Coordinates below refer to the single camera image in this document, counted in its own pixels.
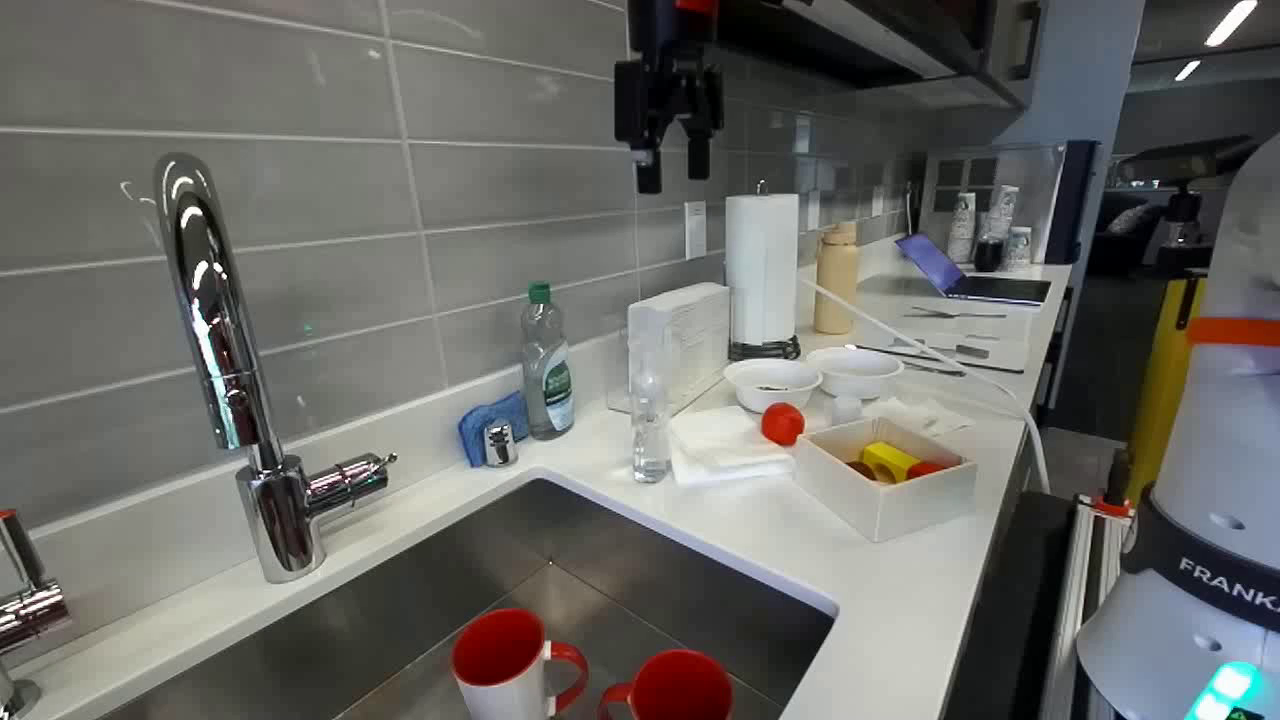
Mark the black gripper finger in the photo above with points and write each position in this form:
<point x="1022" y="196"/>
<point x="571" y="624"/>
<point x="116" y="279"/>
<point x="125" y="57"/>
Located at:
<point x="649" y="172"/>
<point x="696" y="153"/>

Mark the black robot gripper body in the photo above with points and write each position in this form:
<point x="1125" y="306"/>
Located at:
<point x="667" y="73"/>

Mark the clear colorless plastic bottle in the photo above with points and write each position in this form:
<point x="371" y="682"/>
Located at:
<point x="649" y="402"/>

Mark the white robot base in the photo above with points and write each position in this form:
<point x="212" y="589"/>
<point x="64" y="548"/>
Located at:
<point x="1192" y="623"/>

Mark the beige bottle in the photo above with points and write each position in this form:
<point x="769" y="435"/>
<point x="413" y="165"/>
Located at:
<point x="838" y="271"/>

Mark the green dish soap bottle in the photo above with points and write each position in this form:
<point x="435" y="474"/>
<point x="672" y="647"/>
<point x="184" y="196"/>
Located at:
<point x="545" y="365"/>

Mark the white paper towel roll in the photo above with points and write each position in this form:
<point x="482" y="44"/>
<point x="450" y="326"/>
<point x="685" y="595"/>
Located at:
<point x="761" y="240"/>

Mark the white bowl with red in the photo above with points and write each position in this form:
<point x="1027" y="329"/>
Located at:
<point x="774" y="381"/>

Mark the blue sponge holder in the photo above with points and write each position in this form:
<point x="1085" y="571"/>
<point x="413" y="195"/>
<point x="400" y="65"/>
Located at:
<point x="495" y="435"/>

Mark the white cloth on counter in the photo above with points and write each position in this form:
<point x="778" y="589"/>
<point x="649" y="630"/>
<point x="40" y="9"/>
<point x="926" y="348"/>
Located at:
<point x="720" y="444"/>

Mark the red ball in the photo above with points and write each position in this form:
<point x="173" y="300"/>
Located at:
<point x="783" y="424"/>

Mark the blue laptop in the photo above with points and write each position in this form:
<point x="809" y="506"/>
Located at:
<point x="960" y="287"/>

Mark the white bowl rear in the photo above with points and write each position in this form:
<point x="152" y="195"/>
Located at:
<point x="857" y="372"/>

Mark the yellow toy in box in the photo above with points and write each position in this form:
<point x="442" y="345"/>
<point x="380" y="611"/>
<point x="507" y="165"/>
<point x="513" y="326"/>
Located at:
<point x="884" y="461"/>

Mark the white square box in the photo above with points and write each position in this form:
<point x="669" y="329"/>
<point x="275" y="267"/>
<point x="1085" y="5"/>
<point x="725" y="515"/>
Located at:
<point x="878" y="511"/>

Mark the chrome kitchen faucet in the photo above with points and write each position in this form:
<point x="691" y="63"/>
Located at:
<point x="282" y="499"/>

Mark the red white mug left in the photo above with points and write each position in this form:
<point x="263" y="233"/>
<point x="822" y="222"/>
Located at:
<point x="511" y="670"/>

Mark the red white mug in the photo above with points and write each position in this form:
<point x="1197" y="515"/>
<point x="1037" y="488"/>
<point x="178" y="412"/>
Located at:
<point x="511" y="670"/>
<point x="669" y="685"/>

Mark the red white mug right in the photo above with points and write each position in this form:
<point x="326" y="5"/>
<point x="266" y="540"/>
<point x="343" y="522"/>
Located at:
<point x="669" y="685"/>

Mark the stainless steel sink basin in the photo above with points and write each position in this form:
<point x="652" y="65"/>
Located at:
<point x="545" y="571"/>

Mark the small chrome tap left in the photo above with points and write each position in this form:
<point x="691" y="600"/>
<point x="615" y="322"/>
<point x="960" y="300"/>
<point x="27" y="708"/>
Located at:
<point x="30" y="600"/>

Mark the yellow post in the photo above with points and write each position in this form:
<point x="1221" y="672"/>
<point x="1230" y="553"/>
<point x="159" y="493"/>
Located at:
<point x="1161" y="381"/>

